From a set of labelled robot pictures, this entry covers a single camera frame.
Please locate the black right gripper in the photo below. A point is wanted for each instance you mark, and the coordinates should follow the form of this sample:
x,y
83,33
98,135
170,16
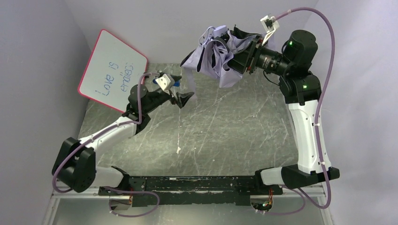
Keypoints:
x,y
251,56

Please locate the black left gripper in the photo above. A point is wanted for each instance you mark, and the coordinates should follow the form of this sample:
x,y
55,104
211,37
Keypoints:
x,y
172,98

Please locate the black and lavender umbrella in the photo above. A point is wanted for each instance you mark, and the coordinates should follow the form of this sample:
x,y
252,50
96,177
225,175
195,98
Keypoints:
x,y
216,48

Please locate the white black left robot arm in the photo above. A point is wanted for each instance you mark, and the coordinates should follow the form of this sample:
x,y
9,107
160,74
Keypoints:
x,y
76,169

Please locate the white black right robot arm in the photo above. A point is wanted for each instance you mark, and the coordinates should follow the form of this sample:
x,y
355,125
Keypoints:
x,y
301,90

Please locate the blue stapler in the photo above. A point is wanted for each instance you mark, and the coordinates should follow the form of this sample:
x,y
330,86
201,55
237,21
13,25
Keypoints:
x,y
175,83

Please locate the pink framed whiteboard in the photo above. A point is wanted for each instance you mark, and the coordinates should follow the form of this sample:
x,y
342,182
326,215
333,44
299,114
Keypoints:
x,y
112,70

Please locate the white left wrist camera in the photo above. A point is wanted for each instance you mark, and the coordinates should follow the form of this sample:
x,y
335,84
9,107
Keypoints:
x,y
167,90

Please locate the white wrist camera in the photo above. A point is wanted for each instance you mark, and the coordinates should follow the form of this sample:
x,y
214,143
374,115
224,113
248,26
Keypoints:
x,y
270,25
167,90

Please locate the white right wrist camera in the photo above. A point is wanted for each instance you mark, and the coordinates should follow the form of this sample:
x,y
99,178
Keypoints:
x,y
270,25

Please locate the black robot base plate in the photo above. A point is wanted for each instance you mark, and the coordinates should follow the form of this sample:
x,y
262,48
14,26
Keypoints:
x,y
164,190

